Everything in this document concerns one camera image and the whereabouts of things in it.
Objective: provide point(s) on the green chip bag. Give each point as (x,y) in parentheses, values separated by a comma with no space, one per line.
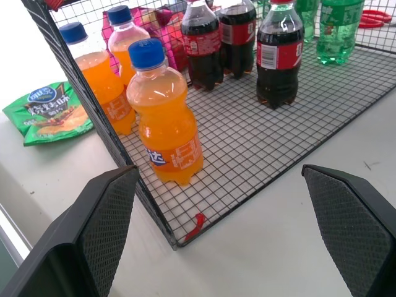
(49,114)

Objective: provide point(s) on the pink snack bag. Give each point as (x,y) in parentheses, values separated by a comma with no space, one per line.
(167,28)

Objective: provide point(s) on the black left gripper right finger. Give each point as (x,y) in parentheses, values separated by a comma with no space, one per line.
(349,222)

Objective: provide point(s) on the green soda bottle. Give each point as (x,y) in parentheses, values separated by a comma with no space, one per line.
(307,18)
(338,34)

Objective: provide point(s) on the cola bottle red label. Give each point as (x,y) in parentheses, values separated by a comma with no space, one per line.
(201,46)
(278,62)
(238,40)

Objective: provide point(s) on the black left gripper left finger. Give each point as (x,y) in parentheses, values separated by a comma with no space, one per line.
(92,222)

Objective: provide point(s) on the orange soda bottle blue cap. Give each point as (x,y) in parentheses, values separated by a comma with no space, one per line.
(167,123)
(99,86)
(123,46)

